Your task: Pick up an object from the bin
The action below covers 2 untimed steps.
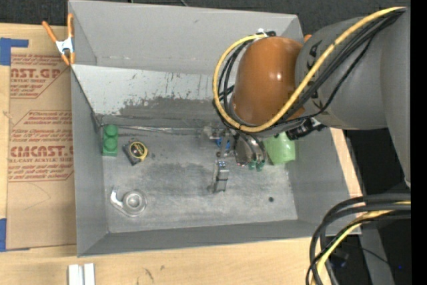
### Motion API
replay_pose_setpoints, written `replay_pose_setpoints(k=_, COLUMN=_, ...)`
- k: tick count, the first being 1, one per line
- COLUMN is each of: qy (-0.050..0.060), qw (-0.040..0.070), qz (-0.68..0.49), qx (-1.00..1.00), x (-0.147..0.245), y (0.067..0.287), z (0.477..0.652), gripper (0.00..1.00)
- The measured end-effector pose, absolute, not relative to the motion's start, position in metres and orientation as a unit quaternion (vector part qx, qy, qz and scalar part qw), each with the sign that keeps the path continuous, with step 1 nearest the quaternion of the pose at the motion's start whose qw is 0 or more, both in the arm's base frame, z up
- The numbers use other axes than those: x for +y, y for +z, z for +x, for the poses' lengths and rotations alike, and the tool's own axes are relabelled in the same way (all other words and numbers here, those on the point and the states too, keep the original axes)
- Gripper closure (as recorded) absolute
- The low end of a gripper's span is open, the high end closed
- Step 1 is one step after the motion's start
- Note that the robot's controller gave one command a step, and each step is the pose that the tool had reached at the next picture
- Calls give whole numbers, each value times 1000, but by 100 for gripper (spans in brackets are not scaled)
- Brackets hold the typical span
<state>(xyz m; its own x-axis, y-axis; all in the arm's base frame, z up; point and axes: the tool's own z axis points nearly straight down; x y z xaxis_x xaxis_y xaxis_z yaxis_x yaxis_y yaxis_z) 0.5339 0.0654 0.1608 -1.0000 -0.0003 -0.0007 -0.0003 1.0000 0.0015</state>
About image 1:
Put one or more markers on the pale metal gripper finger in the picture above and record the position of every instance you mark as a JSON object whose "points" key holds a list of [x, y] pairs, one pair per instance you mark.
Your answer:
{"points": [[221, 177], [223, 143]]}

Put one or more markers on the grey metal bin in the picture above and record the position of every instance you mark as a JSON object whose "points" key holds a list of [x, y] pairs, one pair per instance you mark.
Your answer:
{"points": [[187, 183]]}

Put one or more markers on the light green cup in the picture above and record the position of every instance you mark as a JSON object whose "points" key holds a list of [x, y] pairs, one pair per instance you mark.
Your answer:
{"points": [[282, 150]]}

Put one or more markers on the black and yellow tape measure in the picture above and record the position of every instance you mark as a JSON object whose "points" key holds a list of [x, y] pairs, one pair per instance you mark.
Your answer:
{"points": [[135, 151]]}

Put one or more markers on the green toy building block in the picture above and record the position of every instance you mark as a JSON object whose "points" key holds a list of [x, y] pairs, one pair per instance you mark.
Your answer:
{"points": [[110, 141]]}

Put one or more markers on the brown cardboard board red print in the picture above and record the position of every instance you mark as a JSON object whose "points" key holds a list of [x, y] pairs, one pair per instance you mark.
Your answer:
{"points": [[36, 130]]}

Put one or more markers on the black cylinder on white bracket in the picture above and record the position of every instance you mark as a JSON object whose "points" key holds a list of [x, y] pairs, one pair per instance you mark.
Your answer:
{"points": [[302, 130]]}

